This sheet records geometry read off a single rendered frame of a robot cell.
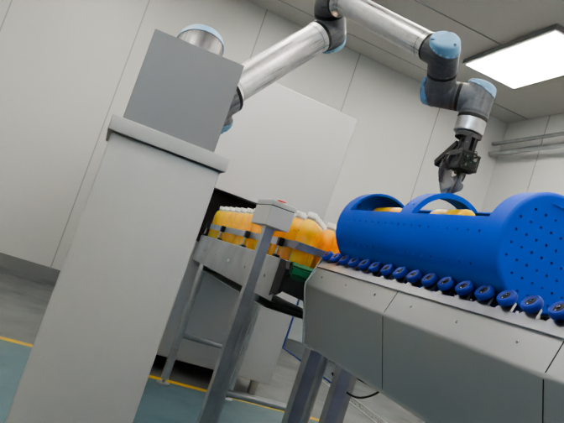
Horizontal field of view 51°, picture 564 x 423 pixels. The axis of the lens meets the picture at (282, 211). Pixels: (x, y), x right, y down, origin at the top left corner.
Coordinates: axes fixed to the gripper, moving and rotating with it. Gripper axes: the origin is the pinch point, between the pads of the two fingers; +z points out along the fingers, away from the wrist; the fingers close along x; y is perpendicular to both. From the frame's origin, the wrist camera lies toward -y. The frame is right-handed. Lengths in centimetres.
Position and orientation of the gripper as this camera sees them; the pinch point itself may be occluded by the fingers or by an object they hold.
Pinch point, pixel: (444, 196)
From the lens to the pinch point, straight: 188.9
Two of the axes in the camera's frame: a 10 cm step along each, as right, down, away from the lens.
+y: 3.2, 0.3, -9.5
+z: -3.2, 9.4, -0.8
